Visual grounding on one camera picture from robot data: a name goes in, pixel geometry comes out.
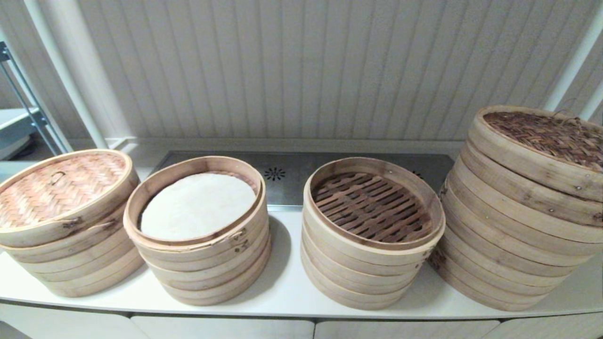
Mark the far left steamer stack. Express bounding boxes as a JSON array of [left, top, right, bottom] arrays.
[[0, 202, 140, 265]]

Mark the grey metal rack frame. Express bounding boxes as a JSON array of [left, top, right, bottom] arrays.
[[0, 41, 71, 156]]

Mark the white cloth liner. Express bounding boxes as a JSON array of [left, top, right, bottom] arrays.
[[140, 172, 257, 242]]

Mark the bamboo steamer basket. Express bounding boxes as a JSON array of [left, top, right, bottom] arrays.
[[141, 231, 273, 290], [158, 245, 273, 307], [431, 250, 556, 312], [303, 156, 447, 278], [440, 188, 599, 278], [123, 156, 269, 271], [432, 221, 578, 297], [450, 162, 603, 258], [301, 254, 420, 311], [24, 252, 145, 298], [301, 235, 432, 295], [1, 228, 142, 284]]

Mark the white shelf board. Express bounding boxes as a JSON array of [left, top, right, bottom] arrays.
[[0, 107, 41, 161]]

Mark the dark woven bamboo steamer lid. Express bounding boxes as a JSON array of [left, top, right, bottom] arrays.
[[469, 105, 603, 203]]

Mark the white stand base bar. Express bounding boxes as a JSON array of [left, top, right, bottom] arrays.
[[101, 137, 138, 156]]

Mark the light woven bamboo steamer lid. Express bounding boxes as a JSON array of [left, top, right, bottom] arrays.
[[0, 149, 140, 248]]

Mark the white round pole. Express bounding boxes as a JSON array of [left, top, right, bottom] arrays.
[[542, 7, 603, 111], [21, 0, 114, 151], [579, 87, 603, 121]]

